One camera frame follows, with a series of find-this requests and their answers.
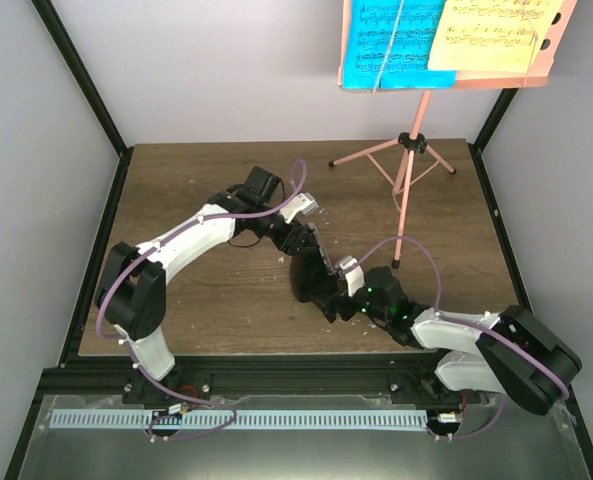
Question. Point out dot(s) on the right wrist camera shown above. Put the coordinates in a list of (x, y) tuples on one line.
[(350, 270)]

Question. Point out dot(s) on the yellow sheet music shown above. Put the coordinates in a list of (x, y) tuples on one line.
[(491, 35)]

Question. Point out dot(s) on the pink music stand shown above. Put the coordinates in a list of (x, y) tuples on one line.
[(413, 143)]

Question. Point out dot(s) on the blue sheet music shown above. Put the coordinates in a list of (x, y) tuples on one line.
[(388, 46)]

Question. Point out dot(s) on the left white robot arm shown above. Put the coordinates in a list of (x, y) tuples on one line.
[(131, 295)]

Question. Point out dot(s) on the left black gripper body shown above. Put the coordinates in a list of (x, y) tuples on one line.
[(281, 241)]

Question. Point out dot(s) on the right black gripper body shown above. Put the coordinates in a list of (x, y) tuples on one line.
[(347, 313)]

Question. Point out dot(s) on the black metronome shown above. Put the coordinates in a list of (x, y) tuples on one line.
[(308, 277)]

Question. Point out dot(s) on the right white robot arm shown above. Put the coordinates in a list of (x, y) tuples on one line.
[(510, 352)]

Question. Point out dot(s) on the light blue slotted cable duct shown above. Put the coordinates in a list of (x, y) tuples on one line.
[(379, 420)]

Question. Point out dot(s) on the black aluminium frame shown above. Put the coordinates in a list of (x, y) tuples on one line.
[(76, 374)]

